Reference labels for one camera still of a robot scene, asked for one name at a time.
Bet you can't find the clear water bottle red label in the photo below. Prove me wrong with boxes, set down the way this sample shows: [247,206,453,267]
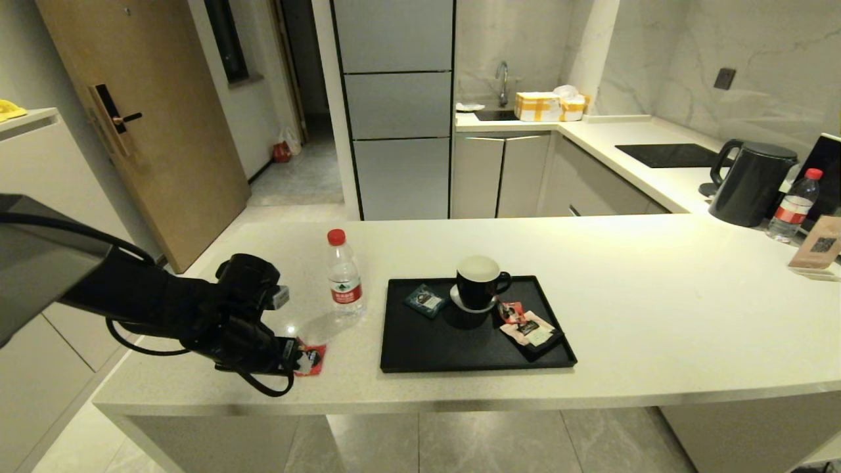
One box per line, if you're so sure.
[767,168,824,244]
[327,229,365,321]

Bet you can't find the dark teal tea packet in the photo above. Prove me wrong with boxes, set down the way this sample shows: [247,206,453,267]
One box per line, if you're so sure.
[404,284,447,320]

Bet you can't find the pink white tea packet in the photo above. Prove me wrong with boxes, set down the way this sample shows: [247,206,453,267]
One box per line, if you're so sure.
[500,312,557,348]

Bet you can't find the black electric kettle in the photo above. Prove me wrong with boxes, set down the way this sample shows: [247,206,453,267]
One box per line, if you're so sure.
[699,140,800,228]

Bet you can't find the black rectangular serving tray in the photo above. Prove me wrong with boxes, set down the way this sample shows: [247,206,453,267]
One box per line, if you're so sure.
[380,275,578,374]

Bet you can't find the red white bag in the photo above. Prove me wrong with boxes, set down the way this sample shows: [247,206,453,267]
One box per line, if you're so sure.
[273,127,304,164]

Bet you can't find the white saucer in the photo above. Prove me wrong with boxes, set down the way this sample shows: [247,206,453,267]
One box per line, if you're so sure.
[450,284,499,315]

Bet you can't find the black mug white inside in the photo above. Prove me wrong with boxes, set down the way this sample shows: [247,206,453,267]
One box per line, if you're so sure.
[456,256,512,311]

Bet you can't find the wooden door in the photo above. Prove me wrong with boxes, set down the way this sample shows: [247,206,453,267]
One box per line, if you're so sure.
[36,0,252,274]

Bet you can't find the white side cabinet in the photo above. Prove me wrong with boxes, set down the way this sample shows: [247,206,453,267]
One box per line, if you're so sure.
[0,108,170,473]

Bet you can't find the tall silver refrigerator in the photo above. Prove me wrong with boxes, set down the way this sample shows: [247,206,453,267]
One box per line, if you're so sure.
[332,0,456,221]

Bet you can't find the dark narrow window panel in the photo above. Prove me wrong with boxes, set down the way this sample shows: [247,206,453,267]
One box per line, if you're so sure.
[205,0,264,89]

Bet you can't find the grey sink cabinet doors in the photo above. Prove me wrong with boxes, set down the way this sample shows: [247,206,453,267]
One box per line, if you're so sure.
[452,131,557,219]

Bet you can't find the yellow white boxes by sink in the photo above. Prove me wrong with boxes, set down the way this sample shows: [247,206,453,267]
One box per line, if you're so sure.
[514,91,563,123]

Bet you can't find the grey counter base cabinet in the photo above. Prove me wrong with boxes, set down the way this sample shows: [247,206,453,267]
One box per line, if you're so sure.
[539,135,672,217]

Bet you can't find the white bag yellow box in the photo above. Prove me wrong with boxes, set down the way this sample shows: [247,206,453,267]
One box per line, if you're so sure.
[554,85,588,122]

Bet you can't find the black induction cooktop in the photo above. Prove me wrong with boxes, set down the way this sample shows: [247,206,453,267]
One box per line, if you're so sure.
[616,143,735,169]

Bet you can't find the brown QR code sign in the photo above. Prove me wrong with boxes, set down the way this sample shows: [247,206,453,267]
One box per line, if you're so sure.
[788,215,841,282]

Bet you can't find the black tablet screen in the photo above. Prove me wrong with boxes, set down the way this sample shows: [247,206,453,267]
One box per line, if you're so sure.
[792,133,841,231]

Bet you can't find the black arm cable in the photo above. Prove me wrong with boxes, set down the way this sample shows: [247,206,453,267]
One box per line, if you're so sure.
[0,212,296,398]

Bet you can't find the black door lock handle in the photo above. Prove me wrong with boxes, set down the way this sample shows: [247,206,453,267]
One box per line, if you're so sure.
[89,83,143,157]

